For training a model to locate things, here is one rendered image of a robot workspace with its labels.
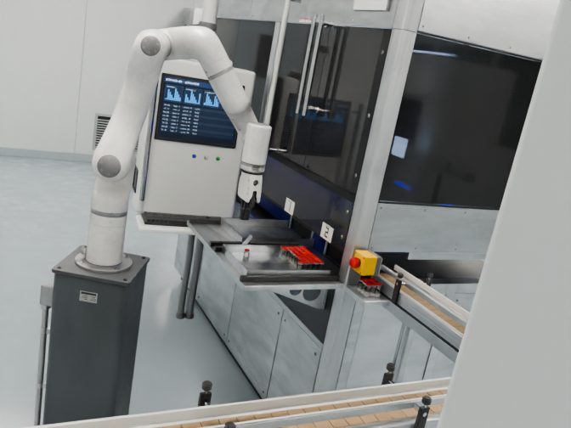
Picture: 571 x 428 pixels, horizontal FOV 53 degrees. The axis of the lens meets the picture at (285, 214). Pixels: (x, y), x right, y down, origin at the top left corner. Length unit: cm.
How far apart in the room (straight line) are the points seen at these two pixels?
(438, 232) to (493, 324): 184
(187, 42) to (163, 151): 101
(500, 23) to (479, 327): 187
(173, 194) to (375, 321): 118
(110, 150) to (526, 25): 154
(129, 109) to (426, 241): 121
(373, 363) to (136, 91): 139
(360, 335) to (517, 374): 185
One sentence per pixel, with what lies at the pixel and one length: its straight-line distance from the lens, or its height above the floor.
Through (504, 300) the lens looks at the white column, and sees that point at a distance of 48.
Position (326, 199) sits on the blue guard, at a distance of 227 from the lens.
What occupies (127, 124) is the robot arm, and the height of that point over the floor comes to 136.
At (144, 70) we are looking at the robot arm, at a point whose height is 153.
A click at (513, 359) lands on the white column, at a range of 48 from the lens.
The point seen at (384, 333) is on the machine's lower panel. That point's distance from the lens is 237.
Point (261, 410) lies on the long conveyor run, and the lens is 127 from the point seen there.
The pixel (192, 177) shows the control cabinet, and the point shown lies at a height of 101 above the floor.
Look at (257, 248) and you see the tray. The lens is 229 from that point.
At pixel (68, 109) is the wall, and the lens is 731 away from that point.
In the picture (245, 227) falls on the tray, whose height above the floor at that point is 88.
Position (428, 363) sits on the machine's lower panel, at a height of 51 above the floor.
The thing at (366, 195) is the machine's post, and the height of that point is 123.
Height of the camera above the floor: 164
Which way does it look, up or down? 15 degrees down
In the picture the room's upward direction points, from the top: 11 degrees clockwise
